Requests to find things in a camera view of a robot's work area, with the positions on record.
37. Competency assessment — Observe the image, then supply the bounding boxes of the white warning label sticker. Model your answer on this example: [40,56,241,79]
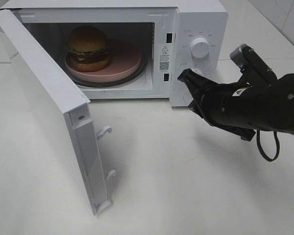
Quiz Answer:
[156,43,173,73]

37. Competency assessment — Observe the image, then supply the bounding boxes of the toy hamburger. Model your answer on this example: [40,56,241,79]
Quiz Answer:
[67,25,110,72]

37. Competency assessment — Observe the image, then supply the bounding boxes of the white round door button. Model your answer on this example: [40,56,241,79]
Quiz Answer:
[183,92,193,105]

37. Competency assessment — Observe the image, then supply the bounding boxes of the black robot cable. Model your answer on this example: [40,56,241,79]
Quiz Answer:
[256,129,280,162]

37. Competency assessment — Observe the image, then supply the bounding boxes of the white microwave door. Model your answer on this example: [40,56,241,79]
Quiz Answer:
[0,10,116,215]

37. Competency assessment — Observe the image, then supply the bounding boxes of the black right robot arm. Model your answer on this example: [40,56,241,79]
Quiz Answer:
[178,69,294,135]

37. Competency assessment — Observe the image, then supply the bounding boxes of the white microwave knob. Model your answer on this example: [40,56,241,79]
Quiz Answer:
[194,69,204,76]
[190,37,210,58]

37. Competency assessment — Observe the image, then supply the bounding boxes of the pink round plate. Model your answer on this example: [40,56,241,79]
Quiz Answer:
[65,39,143,83]

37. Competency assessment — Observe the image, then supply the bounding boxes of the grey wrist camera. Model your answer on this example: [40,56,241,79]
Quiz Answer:
[230,44,278,87]

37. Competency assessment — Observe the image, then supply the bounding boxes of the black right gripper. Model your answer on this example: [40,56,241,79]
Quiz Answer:
[177,69,256,141]

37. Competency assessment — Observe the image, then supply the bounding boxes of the glass microwave turntable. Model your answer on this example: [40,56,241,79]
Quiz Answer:
[71,57,147,88]

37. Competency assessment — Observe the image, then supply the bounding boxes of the white microwave oven body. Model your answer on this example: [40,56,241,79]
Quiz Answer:
[0,0,228,106]

